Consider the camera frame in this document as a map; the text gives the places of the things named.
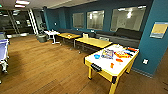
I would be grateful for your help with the orange game box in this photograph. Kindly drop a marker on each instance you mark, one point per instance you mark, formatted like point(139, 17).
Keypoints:
point(122, 53)

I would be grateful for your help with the small white table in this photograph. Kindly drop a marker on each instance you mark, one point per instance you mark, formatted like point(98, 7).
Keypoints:
point(52, 32)

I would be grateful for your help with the white wall outlet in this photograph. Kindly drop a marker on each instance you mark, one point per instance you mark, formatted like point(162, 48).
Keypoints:
point(145, 61)

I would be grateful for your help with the white bowl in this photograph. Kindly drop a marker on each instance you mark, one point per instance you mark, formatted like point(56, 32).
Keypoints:
point(117, 46)

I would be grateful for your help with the long dark bench sofa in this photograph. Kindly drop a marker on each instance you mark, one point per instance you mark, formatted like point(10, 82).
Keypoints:
point(71, 31)

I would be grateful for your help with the open white laptop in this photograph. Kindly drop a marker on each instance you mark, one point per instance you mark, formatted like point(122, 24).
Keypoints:
point(86, 35)

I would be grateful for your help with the yellow wall notice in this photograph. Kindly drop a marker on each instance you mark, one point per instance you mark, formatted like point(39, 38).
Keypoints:
point(159, 30)

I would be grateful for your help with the blue ping pong table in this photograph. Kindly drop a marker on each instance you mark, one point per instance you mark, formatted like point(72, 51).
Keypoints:
point(3, 50)

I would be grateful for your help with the red ping pong paddle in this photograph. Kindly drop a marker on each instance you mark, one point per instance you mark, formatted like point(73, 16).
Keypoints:
point(132, 49)

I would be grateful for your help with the dark grey sofa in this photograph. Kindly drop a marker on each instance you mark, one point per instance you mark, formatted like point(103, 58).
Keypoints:
point(123, 36)

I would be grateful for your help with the dark round trash bin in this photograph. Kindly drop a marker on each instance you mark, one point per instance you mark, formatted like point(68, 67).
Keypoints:
point(42, 37)

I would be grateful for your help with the colourful board game box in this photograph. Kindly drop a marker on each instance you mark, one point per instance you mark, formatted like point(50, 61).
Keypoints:
point(107, 53)

